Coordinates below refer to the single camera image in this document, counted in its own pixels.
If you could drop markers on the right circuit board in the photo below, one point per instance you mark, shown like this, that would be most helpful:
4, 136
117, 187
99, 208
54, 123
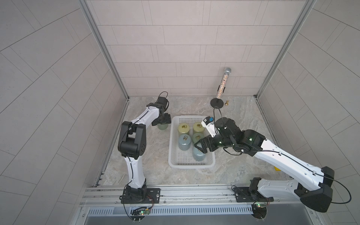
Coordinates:
259, 211

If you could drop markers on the aluminium rail frame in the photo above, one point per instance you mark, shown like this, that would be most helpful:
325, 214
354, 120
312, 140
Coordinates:
170, 195

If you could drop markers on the blue-grey canister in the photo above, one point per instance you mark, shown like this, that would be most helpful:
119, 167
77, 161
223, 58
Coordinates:
198, 155
184, 142

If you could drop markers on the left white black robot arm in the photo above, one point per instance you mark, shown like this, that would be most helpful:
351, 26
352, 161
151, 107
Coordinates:
133, 141

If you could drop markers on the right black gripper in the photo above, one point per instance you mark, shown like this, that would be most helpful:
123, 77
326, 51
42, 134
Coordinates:
208, 139

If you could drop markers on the green canister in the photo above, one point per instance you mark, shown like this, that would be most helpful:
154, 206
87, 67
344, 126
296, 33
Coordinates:
162, 126
197, 136

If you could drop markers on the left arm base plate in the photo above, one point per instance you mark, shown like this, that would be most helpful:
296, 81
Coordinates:
149, 195

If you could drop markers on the left circuit board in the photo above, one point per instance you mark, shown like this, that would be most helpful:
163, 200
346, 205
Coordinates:
139, 213

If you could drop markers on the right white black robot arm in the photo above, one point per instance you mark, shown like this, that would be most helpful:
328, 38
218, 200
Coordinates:
309, 184

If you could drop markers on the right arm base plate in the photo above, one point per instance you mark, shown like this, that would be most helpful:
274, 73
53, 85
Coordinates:
244, 195

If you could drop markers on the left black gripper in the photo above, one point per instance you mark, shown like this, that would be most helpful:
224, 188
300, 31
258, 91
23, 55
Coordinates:
167, 120

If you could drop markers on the yellow-green canister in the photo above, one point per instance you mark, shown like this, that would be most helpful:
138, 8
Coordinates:
183, 128
198, 128

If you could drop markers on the white plastic perforated basket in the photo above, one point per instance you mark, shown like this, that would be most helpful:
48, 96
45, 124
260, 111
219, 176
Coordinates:
184, 159

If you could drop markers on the circuit board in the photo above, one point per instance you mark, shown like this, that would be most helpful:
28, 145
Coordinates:
259, 211
139, 213

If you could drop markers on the sprinkle tube on black stand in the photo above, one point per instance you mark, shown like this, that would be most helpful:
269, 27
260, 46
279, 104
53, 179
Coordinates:
217, 102

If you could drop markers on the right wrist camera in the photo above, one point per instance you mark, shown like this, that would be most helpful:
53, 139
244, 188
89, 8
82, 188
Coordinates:
209, 124

